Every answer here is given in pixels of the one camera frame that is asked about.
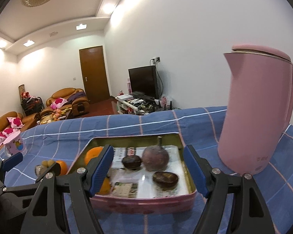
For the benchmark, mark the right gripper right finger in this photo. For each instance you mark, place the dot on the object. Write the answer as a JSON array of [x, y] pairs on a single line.
[[249, 212]]

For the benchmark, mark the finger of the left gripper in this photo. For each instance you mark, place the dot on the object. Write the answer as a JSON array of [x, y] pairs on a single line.
[[8, 164], [51, 172]]

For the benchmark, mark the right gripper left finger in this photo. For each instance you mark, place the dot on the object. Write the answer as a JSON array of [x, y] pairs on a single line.
[[46, 212]]

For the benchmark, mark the orange fruit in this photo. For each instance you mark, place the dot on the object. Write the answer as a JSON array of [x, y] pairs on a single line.
[[92, 153], [63, 166]]

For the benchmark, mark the large purple mangosteen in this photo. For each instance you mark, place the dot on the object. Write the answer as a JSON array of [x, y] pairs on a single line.
[[155, 157]]

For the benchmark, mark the right brown longan fruit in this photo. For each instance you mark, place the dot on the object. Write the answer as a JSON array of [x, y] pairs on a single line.
[[50, 162]]

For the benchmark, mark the brown longan fruit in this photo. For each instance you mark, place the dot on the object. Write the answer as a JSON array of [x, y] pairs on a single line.
[[50, 162], [44, 163]]

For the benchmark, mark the left brown longan fruit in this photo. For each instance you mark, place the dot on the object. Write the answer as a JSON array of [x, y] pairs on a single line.
[[44, 163]]

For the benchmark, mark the pink cartoon cup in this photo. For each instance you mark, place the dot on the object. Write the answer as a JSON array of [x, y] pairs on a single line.
[[14, 144]]

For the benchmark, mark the brown leather sofa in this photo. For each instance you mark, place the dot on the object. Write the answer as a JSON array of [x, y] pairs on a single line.
[[28, 121]]

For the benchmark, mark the coffee table with snacks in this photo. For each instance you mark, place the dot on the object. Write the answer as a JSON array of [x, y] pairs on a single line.
[[59, 115]]

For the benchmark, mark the dark halved mangosteen shell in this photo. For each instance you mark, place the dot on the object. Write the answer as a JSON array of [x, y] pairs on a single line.
[[165, 179]]

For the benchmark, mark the black cluttered shelf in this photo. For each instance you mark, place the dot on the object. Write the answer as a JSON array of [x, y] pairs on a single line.
[[31, 104]]

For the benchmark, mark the pink metal tin tray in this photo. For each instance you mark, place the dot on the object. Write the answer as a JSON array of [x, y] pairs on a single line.
[[138, 206]]

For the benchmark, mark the brown leather armchair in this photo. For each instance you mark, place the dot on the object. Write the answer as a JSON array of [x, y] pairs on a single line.
[[76, 99]]

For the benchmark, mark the small dark mangosteen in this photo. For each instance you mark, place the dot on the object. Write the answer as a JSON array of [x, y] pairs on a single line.
[[132, 162]]

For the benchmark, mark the newspaper tray lining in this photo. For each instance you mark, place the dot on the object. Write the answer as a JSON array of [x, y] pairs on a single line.
[[138, 184]]

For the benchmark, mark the pink electric kettle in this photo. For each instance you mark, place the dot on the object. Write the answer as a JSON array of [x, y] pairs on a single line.
[[259, 109]]

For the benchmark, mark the white tv stand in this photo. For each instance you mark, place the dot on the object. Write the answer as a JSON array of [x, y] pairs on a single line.
[[142, 105]]

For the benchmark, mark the brown wooden door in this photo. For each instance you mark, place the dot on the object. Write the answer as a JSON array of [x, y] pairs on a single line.
[[94, 74]]

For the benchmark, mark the black television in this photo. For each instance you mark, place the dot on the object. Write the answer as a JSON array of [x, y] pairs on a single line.
[[144, 81]]

